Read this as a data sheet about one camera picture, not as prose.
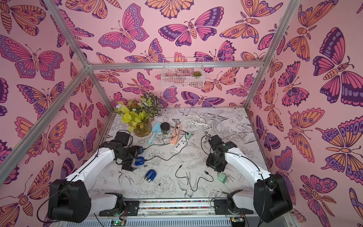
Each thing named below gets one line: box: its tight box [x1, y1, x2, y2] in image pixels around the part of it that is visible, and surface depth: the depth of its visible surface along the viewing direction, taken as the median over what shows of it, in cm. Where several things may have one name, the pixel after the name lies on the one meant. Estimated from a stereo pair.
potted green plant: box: [112, 92, 165, 138], surface depth 93 cm
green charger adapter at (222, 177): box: [217, 172, 228, 184], surface depth 83 cm
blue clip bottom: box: [144, 169, 157, 183], surface depth 84 cm
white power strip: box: [173, 134, 188, 152], surface depth 97 cm
